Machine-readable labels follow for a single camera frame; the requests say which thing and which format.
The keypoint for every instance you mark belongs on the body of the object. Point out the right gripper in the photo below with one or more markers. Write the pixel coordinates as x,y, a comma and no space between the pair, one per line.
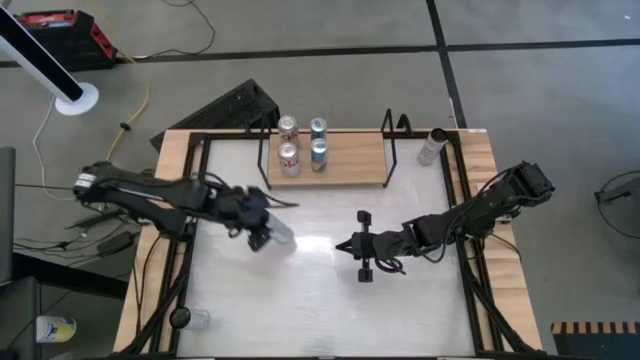
380,245

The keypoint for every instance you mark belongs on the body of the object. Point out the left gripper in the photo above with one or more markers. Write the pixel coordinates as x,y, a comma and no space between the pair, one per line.
242,207

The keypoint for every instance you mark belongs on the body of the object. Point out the Celsius Peach Vibe can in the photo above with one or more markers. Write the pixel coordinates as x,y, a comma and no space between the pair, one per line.
280,231

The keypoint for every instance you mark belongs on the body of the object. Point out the silver Diet Coke can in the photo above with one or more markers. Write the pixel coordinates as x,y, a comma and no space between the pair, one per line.
290,162
288,127

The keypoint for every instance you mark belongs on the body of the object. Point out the Red Bull Sugarfree can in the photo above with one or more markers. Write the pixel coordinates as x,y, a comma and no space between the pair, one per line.
319,157
318,129

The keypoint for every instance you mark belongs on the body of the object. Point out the Celsius can orange script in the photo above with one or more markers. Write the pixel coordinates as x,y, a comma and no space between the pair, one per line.
430,150

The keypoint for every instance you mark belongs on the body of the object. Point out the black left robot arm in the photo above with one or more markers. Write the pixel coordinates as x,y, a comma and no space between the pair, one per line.
150,195

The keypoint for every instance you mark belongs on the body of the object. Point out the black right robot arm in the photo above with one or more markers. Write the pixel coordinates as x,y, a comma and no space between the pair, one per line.
480,210

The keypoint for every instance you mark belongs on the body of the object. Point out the white glossy table mat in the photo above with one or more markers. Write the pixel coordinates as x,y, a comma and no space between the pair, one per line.
325,310

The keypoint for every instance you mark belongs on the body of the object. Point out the black perforated metal panel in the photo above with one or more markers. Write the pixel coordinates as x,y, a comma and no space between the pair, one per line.
225,107

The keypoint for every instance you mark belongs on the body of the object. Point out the black desk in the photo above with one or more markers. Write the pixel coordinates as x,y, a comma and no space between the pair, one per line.
60,280

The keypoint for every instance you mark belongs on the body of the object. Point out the white black pole stand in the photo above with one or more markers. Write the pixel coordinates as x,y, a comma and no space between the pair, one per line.
75,100

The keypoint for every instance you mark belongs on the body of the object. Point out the white yellow blue canister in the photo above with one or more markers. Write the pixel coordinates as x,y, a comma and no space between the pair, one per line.
55,329

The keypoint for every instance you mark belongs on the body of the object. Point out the grey cabinet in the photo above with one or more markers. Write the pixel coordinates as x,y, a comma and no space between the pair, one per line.
6,215

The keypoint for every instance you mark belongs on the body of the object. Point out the red black tool case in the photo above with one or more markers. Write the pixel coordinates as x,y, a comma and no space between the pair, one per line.
70,40

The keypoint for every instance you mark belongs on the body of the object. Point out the black box striped rim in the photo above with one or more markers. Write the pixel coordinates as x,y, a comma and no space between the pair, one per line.
600,345

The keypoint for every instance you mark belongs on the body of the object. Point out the grey stand leg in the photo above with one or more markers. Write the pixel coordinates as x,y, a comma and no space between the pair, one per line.
622,190

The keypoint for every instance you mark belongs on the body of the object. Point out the wooden shelf black metal frame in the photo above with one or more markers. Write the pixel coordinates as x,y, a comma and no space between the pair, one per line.
350,160

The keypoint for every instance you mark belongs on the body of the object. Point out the black table frame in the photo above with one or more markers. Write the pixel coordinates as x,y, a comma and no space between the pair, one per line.
230,136

